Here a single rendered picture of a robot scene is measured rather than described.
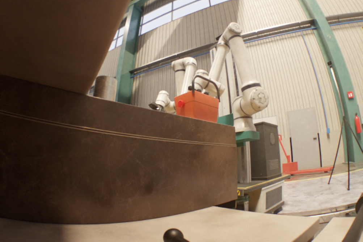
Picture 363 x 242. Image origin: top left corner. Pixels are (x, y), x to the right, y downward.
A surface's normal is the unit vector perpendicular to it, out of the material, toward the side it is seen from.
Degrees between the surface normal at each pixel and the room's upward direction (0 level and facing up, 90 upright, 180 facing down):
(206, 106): 97
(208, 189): 90
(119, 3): 153
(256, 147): 90
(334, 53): 90
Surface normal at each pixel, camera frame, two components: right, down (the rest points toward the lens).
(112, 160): 0.64, -0.24
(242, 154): -0.79, -0.18
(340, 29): -0.51, -0.26
